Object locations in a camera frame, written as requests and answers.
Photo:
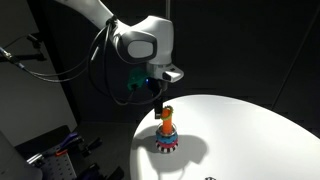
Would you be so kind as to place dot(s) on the purple clamp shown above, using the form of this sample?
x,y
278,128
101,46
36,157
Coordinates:
x,y
70,138
90,173

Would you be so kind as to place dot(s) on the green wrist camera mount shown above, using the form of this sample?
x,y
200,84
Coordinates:
x,y
135,78

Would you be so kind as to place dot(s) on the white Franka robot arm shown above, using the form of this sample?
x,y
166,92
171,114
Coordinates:
x,y
156,36

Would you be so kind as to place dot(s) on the white wall panel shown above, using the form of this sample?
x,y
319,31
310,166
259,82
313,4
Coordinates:
x,y
30,106

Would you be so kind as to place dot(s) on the silver vertical pole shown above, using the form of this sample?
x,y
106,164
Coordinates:
x,y
167,8

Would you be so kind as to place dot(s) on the silver aluminium extrusion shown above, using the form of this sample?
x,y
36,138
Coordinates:
x,y
35,158

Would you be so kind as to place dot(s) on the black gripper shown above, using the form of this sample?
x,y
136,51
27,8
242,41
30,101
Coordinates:
x,y
156,88

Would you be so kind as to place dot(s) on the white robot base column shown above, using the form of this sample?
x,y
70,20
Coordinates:
x,y
11,166

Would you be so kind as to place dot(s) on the black upright post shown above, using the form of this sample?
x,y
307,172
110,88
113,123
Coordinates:
x,y
65,96

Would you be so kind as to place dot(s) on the black clamp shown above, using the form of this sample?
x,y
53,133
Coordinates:
x,y
92,145

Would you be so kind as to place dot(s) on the perforated metal breadboard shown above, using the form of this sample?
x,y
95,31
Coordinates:
x,y
58,166

